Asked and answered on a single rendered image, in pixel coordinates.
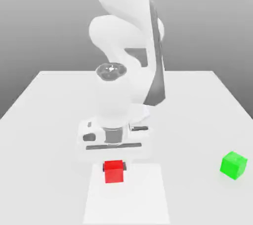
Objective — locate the small red cube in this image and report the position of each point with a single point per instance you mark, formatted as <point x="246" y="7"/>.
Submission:
<point x="114" y="172"/>

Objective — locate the small green cube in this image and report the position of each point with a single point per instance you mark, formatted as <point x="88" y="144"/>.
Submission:
<point x="233" y="165"/>

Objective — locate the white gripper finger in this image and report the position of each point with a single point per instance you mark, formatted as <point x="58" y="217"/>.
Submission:
<point x="103" y="167"/>
<point x="124" y="166"/>

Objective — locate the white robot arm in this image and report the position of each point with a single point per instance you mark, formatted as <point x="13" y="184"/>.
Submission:
<point x="118" y="31"/>

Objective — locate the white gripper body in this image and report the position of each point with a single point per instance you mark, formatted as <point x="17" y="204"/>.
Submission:
<point x="113" y="153"/>

